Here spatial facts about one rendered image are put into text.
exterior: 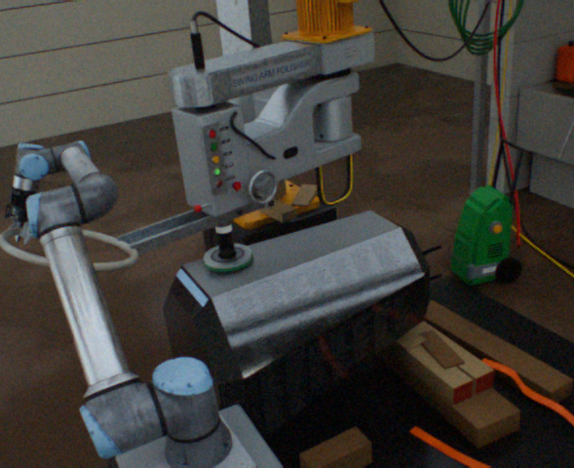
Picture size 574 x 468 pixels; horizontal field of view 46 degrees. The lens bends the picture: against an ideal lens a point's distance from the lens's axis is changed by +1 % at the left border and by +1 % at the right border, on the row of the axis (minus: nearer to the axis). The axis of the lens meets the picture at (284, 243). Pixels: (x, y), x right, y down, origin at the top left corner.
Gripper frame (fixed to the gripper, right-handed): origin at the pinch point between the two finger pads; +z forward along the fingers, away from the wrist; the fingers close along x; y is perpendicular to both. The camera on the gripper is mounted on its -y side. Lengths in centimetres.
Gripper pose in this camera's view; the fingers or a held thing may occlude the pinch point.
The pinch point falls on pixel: (22, 239)
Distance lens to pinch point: 273.7
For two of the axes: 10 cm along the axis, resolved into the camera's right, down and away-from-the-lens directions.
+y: -3.4, 1.4, -9.3
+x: 9.2, 2.8, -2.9
